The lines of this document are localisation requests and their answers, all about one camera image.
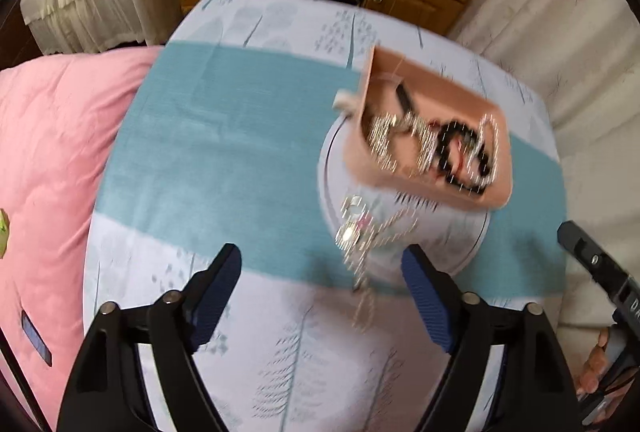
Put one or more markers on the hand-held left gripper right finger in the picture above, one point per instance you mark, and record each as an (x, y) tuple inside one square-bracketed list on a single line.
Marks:
[(430, 302)]

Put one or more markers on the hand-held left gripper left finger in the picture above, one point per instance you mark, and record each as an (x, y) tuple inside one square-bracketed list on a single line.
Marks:
[(215, 297)]

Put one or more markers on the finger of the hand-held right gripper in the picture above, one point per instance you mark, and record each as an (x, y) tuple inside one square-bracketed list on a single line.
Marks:
[(587, 252)]

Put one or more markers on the pink plastic tray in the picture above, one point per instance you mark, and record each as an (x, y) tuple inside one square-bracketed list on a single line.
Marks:
[(445, 92)]

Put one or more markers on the person's right hand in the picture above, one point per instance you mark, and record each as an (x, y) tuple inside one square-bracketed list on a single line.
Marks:
[(595, 364)]

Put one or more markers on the tree print tablecloth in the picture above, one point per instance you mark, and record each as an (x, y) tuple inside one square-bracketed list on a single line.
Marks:
[(210, 147)]

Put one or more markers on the blue rectangular object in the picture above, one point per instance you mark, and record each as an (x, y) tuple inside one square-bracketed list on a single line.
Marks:
[(36, 338)]

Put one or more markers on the small green object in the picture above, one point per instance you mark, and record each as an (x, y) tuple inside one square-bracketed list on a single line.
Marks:
[(4, 232)]

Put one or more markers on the pink blanket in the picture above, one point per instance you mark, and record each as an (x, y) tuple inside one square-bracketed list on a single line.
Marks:
[(55, 137)]

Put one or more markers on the cream leaf print curtain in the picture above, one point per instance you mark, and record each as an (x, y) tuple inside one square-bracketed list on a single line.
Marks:
[(575, 12)]

